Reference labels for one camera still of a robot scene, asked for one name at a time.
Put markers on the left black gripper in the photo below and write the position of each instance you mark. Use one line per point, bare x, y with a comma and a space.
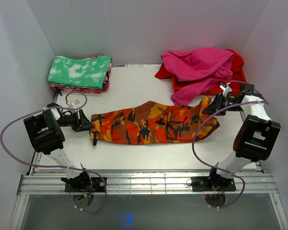
85, 123

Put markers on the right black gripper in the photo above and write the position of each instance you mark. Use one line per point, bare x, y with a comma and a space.
215, 106

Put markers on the orange camouflage trousers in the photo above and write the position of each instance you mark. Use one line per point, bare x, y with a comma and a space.
154, 123

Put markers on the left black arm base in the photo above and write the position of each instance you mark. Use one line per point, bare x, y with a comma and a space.
97, 185

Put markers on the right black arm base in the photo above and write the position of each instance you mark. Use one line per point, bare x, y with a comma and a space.
199, 184

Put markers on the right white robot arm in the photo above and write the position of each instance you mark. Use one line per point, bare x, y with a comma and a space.
255, 139

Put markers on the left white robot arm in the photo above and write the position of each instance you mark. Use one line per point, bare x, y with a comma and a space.
46, 136

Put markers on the pink patterned folded trousers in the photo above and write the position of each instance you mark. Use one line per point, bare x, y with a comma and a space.
107, 76

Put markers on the red plastic tray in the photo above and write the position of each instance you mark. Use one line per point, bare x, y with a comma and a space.
238, 75

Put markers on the red garment in tray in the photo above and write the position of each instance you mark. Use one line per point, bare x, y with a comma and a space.
237, 60

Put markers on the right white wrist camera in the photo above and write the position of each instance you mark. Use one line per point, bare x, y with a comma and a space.
226, 88

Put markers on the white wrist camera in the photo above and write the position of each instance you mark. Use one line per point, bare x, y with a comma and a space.
73, 104
226, 88

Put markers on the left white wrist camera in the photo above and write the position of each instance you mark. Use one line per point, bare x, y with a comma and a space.
73, 104

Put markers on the aluminium rail frame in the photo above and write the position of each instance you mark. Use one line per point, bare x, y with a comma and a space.
149, 187

